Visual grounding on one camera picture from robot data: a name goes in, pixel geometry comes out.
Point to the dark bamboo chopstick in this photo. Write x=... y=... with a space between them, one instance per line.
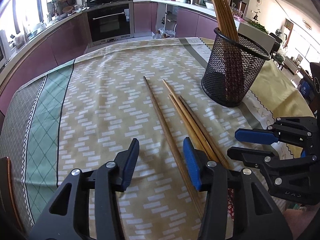
x=175 y=152

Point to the yellow cloth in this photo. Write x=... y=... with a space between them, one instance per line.
x=271 y=96

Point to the patterned beige green tablecloth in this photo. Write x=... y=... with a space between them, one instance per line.
x=82 y=113

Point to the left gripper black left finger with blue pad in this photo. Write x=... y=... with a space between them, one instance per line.
x=66 y=216

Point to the purple kitchen cabinets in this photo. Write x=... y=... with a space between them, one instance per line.
x=70 y=38

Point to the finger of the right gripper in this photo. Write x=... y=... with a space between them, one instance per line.
x=265 y=159
x=270 y=132

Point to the white microwave oven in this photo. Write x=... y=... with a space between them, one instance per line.
x=4 y=49

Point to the black mesh utensil holder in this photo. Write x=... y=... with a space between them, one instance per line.
x=232 y=68

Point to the white kitchen island counter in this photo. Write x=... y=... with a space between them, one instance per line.
x=250 y=30

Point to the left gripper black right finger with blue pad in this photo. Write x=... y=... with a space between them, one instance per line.
x=256 y=215

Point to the built-in black oven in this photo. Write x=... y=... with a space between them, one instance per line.
x=111 y=22

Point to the dark wooden chair back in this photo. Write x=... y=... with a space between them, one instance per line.
x=11 y=227

